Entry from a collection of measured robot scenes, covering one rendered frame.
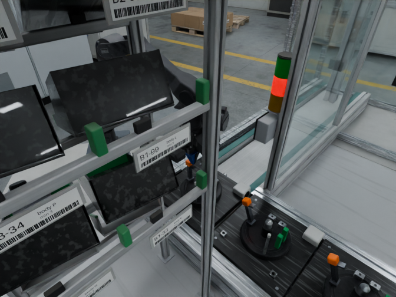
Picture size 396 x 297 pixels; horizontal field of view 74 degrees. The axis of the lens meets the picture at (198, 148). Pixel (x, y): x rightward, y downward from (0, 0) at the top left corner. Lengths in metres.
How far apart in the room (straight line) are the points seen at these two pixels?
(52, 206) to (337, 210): 0.99
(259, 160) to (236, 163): 0.10
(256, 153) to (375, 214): 0.49
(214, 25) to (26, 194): 0.25
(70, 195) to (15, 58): 3.41
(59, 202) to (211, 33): 0.24
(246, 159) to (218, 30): 0.85
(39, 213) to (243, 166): 0.91
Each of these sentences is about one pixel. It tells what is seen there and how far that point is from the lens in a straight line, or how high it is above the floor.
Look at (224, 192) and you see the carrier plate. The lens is 0.91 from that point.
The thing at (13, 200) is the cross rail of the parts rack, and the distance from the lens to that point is 0.27.
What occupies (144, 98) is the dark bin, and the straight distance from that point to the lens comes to 0.35.
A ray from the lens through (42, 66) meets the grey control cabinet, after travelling 3.80.
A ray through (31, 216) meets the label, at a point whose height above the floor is 1.45.
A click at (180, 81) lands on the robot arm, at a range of 0.69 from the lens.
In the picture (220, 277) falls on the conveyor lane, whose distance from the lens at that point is 0.77.
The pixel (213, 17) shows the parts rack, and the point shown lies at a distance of 0.33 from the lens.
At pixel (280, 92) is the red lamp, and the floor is 1.32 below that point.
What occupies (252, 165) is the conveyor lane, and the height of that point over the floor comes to 0.92.
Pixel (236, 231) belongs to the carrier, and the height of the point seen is 0.97.
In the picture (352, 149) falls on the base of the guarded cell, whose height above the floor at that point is 0.86.
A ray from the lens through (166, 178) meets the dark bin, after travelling 0.44.
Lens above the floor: 1.64
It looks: 38 degrees down
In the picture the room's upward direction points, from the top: straight up
